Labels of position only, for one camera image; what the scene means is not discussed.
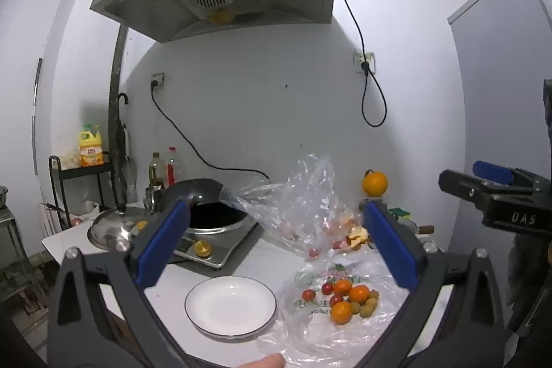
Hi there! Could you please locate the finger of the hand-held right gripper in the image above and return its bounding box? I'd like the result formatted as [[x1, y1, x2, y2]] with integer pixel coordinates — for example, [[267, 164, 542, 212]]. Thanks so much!
[[438, 169, 552, 237], [472, 160, 552, 196]]

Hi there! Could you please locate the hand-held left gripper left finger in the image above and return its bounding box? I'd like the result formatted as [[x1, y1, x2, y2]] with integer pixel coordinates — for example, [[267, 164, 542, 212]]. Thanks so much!
[[47, 198, 195, 368]]

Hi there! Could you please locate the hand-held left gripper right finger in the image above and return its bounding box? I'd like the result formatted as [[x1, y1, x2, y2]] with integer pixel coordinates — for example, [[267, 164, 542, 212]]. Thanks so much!
[[354, 199, 506, 368]]

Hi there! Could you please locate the white plate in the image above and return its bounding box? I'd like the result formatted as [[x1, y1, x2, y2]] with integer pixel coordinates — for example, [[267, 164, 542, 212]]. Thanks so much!
[[185, 276, 277, 340]]

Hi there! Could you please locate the green printed plastic bag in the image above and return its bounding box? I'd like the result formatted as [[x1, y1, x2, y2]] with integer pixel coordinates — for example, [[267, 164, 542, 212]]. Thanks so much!
[[256, 251, 415, 366]]

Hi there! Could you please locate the person's left hand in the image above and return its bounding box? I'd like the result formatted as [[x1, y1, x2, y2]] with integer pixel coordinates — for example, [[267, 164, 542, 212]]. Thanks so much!
[[244, 353, 285, 368]]

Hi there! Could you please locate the small steel pot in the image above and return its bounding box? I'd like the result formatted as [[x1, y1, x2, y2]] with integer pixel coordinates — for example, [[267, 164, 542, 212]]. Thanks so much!
[[397, 217, 435, 239]]

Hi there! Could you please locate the orange peel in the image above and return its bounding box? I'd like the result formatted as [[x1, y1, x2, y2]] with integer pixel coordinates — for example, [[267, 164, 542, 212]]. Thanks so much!
[[345, 223, 372, 251]]

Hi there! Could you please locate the steel cup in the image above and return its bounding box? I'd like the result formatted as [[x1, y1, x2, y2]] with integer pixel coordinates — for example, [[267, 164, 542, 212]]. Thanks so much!
[[144, 186, 165, 213]]

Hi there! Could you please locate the grey door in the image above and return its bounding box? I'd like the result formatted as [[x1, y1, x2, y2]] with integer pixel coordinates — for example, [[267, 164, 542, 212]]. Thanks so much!
[[447, 0, 552, 188]]

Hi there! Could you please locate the steel wok lid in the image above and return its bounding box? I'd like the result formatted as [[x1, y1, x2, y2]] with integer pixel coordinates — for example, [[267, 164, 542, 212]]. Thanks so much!
[[87, 206, 149, 251]]

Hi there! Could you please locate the black wok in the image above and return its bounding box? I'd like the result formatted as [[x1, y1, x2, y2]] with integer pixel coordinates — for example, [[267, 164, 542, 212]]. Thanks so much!
[[160, 177, 248, 233]]

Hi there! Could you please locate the silver induction cooker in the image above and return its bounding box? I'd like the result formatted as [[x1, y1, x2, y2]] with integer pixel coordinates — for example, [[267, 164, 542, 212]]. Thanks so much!
[[166, 221, 265, 269]]

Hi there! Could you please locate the large orange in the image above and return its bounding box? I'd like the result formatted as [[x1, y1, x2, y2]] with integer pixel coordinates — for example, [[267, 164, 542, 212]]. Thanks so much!
[[362, 169, 389, 197]]

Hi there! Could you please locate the dark oil bottle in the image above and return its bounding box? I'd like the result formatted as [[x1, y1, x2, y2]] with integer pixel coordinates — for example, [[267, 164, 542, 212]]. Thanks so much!
[[149, 152, 165, 190]]

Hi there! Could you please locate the red label bottle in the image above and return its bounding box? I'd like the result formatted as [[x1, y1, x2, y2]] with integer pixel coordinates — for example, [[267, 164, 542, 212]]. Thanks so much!
[[166, 147, 182, 185]]

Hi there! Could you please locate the black folded umbrella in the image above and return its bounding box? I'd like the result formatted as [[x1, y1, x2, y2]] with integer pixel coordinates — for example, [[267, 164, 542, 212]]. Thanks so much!
[[108, 92, 131, 216]]

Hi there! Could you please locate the clear plastic bag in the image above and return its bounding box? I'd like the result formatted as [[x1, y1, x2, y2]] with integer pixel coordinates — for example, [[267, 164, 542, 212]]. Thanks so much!
[[222, 153, 372, 261]]

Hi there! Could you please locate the yellow plastic bottle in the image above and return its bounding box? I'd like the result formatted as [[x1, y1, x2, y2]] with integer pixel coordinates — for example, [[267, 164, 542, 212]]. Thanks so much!
[[78, 124, 105, 167]]

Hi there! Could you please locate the black metal rack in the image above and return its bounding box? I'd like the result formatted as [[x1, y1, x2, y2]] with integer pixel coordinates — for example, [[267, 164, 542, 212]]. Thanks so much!
[[48, 155, 115, 228]]

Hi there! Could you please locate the metal stand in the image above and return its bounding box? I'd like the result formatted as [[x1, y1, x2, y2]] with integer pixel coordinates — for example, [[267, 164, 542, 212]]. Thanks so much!
[[0, 206, 48, 304]]

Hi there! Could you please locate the grey vertical pipe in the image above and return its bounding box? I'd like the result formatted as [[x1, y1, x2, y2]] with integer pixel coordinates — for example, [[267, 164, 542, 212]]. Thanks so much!
[[109, 23, 130, 101]]

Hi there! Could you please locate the white refrigerator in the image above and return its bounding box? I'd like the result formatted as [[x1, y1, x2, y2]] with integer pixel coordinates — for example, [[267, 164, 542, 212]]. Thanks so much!
[[0, 0, 72, 265]]

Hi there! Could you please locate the black range hood cable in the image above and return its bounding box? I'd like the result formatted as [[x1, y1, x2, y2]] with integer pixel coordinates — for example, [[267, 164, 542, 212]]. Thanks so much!
[[335, 0, 387, 128]]

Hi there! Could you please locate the black cooker cable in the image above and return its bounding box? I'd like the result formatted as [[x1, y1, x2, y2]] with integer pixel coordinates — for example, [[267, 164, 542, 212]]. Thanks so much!
[[149, 80, 272, 181]]

